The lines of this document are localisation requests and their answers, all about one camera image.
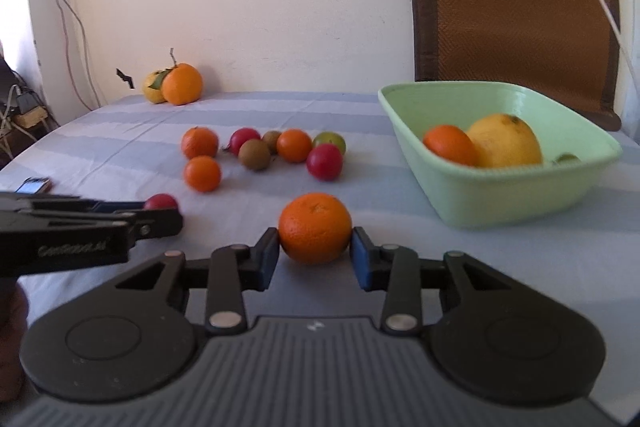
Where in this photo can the smartphone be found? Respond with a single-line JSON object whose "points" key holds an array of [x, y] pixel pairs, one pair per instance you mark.
{"points": [[33, 186]]}

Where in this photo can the large orange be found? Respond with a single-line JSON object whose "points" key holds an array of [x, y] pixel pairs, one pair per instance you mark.
{"points": [[315, 227]]}

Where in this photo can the small orange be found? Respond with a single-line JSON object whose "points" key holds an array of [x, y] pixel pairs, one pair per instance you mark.
{"points": [[294, 146], [200, 143], [202, 174]]}

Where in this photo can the yellow citrus with leaf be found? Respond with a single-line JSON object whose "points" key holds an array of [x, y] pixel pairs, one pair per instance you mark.
{"points": [[151, 89]]}

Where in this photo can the light green plastic bowl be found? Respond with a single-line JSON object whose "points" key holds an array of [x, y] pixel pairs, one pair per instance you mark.
{"points": [[500, 202]]}

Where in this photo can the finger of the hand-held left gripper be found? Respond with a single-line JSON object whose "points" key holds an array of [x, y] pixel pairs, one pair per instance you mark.
{"points": [[157, 223], [120, 206]]}

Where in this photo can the person's left hand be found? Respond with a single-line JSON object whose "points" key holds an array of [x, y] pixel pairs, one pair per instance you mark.
{"points": [[10, 337]]}

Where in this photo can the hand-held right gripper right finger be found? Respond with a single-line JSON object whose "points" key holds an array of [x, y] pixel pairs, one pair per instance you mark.
{"points": [[357, 257]]}

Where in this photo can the orange with stem and leaf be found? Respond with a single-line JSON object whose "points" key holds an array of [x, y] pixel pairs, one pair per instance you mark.
{"points": [[182, 85]]}

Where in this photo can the grey power adapter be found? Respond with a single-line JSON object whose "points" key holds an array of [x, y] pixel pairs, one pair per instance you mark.
{"points": [[27, 101]]}

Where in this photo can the large yellow citrus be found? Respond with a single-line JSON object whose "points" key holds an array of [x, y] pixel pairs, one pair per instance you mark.
{"points": [[506, 142]]}

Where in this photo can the striped bed sheet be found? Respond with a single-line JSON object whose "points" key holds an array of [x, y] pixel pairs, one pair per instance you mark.
{"points": [[500, 262]]}

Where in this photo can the brown woven mat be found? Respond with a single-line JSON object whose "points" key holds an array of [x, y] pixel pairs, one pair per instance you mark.
{"points": [[515, 7]]}

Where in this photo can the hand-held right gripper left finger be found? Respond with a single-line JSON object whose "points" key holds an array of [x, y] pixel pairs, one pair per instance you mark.
{"points": [[272, 257]]}

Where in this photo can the green plum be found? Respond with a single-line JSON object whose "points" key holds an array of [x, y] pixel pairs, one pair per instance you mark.
{"points": [[331, 140]]}

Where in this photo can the brown kiwi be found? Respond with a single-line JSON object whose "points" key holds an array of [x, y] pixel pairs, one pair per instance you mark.
{"points": [[254, 155], [271, 139]]}

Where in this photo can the red plum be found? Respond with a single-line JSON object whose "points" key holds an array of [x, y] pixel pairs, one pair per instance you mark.
{"points": [[243, 140], [325, 162], [161, 201]]}

